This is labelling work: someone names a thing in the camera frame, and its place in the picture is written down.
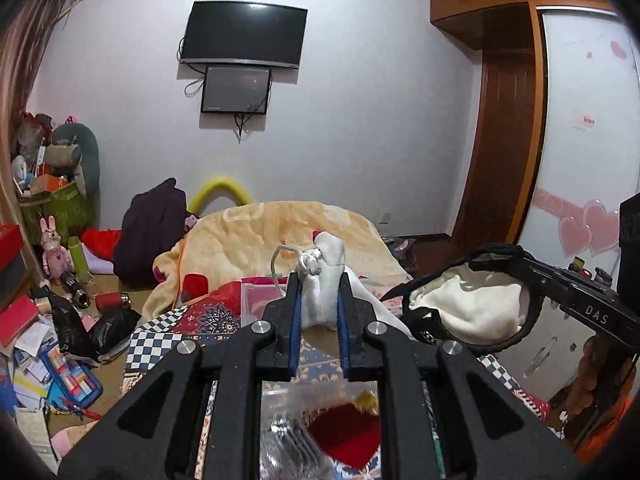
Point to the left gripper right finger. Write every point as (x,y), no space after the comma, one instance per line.
(443,415)

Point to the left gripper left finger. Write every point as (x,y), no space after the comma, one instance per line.
(195,414)

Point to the red velvet gold pouch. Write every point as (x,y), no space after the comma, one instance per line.
(350,432)

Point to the clear plastic storage box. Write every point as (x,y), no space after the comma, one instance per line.
(256,293)

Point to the white drawstring cloth pouch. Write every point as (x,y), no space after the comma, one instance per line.
(320,269)

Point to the grey scourer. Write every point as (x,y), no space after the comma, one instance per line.
(287,450)

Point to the white sticker suitcase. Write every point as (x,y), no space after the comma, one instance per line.
(546,360)

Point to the patterned colourful bed sheet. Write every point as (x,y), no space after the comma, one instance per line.
(214,318)

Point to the brown wooden wardrobe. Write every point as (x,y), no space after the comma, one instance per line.
(510,121)

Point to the pink rabbit plush toy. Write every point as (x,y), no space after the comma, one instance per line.
(56,259)

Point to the red cushion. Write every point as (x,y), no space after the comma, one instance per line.
(101,243)

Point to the dark purple jacket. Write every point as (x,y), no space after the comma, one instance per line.
(154,222)

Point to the beige fleece blanket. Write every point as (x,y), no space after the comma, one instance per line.
(238,243)

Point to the red box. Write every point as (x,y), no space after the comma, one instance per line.
(11,244)

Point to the green cardboard box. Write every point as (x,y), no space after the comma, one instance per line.
(72,211)

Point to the yellow curved pillow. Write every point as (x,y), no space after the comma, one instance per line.
(216,187)

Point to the green dinosaur plush toy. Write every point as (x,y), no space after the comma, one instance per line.
(74,150)

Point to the striped pink brown curtain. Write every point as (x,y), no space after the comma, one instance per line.
(26,27)

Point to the small black wall monitor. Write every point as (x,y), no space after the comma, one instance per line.
(242,90)

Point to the large black wall television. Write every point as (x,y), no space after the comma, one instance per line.
(239,32)

